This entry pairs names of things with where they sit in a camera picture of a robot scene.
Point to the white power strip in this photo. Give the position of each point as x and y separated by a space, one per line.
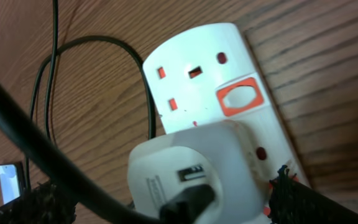
206 75

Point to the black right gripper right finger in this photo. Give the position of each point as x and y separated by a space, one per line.
294 203

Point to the white charger adapter plug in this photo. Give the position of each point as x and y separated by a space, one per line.
207 174

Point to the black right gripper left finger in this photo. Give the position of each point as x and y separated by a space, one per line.
46 204

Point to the blue Galaxy smartphone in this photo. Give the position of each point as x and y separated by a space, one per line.
11 181

